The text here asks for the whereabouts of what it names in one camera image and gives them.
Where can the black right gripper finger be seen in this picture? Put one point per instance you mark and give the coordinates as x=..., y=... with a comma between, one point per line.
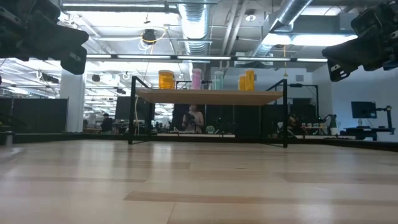
x=357, y=48

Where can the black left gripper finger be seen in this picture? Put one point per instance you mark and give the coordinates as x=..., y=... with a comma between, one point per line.
x=56, y=37

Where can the medium orange pill bottle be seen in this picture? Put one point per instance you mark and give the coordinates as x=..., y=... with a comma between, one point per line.
x=241, y=83
x=250, y=81

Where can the large orange pill bottle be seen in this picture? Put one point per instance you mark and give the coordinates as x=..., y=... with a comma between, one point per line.
x=166, y=80

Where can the green pill bottle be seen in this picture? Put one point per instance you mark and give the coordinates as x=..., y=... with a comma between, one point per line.
x=219, y=81

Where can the pink pill bottle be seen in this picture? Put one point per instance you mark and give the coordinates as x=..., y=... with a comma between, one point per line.
x=196, y=80

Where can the wooden shelf with black legs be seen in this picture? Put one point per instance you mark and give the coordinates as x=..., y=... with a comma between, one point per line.
x=211, y=97

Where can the dark background monitor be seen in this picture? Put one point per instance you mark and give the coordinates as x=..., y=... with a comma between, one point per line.
x=363, y=109

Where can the black partition panel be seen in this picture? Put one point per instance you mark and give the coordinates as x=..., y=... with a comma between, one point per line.
x=40, y=113

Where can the dark background desk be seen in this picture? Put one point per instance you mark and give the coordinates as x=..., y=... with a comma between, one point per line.
x=367, y=130

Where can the person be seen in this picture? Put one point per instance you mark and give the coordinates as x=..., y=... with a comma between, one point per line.
x=106, y=124
x=193, y=119
x=292, y=123

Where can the long overhead light bar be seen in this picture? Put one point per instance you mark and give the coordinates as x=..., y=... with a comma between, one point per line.
x=202, y=58

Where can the silver ribbed ventilation duct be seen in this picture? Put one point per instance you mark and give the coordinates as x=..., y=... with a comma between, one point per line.
x=194, y=25
x=289, y=12

